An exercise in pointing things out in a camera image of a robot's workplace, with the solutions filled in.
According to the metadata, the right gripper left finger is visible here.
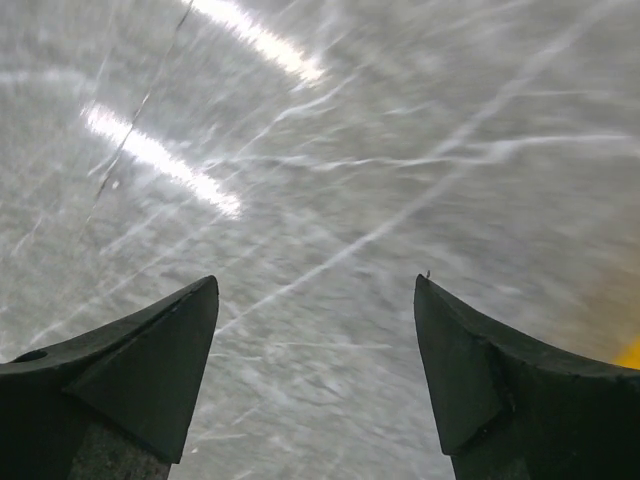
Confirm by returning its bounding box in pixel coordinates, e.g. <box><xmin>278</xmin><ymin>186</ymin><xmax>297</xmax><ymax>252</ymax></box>
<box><xmin>1</xmin><ymin>276</ymin><xmax>219</xmax><ymax>479</ymax></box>

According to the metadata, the yellow plastic bin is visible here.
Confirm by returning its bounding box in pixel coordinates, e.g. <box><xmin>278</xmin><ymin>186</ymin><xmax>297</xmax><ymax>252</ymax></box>
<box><xmin>615</xmin><ymin>337</ymin><xmax>640</xmax><ymax>370</ymax></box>

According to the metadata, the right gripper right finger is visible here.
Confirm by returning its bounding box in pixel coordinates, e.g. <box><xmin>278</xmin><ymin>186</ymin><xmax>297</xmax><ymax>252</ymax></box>
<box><xmin>414</xmin><ymin>276</ymin><xmax>639</xmax><ymax>479</ymax></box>

